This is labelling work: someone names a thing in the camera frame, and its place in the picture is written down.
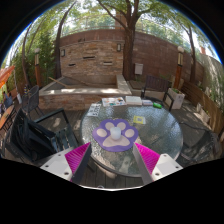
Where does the white planter box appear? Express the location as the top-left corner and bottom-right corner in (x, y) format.
(167, 87), (186, 110)

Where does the white printed sign strip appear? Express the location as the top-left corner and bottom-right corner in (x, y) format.
(86, 103), (102, 118)

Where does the thin tree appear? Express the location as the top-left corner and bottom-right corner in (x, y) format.
(54, 3), (76, 79)
(186, 24), (198, 84)

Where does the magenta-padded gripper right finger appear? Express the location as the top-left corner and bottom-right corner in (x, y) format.
(132, 142), (184, 186)

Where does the small white booklet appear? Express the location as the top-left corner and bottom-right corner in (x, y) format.
(141, 99), (154, 107)

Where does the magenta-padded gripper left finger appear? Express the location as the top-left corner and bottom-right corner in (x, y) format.
(39, 142), (93, 186)

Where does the stone raised bed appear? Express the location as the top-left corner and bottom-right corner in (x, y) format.
(38, 73), (133, 112)

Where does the black mesh chair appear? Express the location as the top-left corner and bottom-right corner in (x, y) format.
(21, 85), (42, 116)

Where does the purple paw-shaped mouse pad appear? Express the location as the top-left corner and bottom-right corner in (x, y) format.
(92, 118), (139, 153)

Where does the wooden lamp post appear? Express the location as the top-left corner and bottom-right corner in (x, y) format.
(176, 45), (185, 89)
(34, 48), (43, 88)

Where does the dark wooden bench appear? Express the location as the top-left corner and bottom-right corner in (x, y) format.
(140, 75), (175, 112)

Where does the colourful printed sheet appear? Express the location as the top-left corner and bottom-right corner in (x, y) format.
(101, 96), (127, 108)

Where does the grey wall utility box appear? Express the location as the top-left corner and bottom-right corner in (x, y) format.
(134, 63), (144, 76)

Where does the black slatted armchair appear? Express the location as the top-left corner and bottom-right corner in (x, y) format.
(4, 107), (80, 165)

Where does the yellow printed card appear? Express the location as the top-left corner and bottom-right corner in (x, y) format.
(133, 115), (147, 126)

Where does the large brown tree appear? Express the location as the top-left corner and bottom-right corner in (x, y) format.
(96, 0), (148, 81)

